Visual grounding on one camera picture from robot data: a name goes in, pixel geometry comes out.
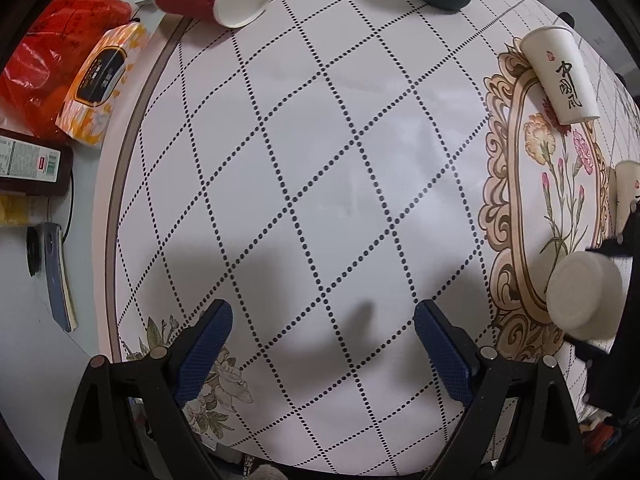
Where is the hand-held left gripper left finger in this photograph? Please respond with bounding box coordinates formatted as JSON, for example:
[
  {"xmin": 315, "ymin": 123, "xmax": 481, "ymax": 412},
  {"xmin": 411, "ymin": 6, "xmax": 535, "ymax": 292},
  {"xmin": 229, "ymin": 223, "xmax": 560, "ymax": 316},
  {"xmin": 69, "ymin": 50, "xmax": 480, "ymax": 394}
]
[{"xmin": 59, "ymin": 300, "xmax": 234, "ymax": 480}]

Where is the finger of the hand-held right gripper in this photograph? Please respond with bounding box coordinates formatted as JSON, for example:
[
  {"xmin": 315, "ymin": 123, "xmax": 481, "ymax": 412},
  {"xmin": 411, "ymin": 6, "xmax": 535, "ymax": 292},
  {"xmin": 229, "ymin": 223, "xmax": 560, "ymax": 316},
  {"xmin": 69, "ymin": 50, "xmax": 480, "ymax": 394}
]
[
  {"xmin": 585, "ymin": 207, "xmax": 640, "ymax": 261},
  {"xmin": 564, "ymin": 331, "xmax": 612, "ymax": 362}
]

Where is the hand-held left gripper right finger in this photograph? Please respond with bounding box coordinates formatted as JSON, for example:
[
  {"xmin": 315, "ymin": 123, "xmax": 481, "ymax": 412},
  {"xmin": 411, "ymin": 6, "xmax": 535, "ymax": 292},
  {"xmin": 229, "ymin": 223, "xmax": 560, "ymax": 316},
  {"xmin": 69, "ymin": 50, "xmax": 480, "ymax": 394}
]
[{"xmin": 413, "ymin": 300, "xmax": 587, "ymax": 480}]

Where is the plain white paper cup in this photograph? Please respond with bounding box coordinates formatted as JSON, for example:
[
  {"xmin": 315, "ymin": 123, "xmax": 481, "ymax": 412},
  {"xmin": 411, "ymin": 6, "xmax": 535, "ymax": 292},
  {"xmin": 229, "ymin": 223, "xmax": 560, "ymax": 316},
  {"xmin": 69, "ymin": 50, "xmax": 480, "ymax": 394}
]
[{"xmin": 546, "ymin": 251, "xmax": 626, "ymax": 341}]

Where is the cream paper cup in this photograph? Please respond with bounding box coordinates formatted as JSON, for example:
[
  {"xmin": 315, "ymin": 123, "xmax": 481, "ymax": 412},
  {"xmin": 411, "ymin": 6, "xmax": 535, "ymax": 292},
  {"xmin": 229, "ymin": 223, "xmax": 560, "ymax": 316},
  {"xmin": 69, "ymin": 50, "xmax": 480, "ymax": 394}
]
[{"xmin": 612, "ymin": 160, "xmax": 640, "ymax": 241}]

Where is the white paper cup black print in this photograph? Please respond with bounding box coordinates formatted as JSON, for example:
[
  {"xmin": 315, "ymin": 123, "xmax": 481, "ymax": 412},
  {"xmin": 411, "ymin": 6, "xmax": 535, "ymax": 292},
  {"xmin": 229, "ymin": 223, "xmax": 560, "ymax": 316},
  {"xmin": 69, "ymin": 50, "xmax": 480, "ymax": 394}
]
[{"xmin": 519, "ymin": 25, "xmax": 601, "ymax": 126}]

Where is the black round disc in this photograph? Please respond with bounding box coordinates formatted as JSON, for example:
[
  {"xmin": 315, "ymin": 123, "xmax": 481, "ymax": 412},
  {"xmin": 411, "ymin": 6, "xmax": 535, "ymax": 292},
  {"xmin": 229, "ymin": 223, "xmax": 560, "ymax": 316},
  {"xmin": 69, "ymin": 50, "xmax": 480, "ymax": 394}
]
[{"xmin": 26, "ymin": 226, "xmax": 47, "ymax": 277}]

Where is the dark bottle white label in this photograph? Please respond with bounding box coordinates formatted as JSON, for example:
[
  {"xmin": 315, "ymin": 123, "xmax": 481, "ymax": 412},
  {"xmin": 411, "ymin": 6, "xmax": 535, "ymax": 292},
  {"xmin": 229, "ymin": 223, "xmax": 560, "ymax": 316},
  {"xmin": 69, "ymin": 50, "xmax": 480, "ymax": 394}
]
[{"xmin": 0, "ymin": 128, "xmax": 75, "ymax": 197}]

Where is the yellow wet wipes packet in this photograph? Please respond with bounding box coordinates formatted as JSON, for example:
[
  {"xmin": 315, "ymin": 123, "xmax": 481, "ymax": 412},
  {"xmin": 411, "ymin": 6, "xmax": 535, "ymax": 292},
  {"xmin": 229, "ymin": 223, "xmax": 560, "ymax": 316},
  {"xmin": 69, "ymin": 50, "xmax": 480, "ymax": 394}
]
[{"xmin": 54, "ymin": 22, "xmax": 149, "ymax": 149}]

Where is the red plastic bag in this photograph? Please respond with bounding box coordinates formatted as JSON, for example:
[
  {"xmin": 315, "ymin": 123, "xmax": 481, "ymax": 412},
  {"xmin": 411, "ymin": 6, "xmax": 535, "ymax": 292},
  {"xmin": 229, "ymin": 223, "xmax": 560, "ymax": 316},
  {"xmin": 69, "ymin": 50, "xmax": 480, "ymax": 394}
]
[{"xmin": 0, "ymin": 0, "xmax": 134, "ymax": 142}]

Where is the thin black cable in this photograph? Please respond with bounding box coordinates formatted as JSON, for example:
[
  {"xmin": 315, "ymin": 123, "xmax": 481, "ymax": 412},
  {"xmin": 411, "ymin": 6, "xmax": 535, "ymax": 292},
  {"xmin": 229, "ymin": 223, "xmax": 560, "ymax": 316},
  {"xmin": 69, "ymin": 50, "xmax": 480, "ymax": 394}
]
[{"xmin": 46, "ymin": 170, "xmax": 77, "ymax": 246}]

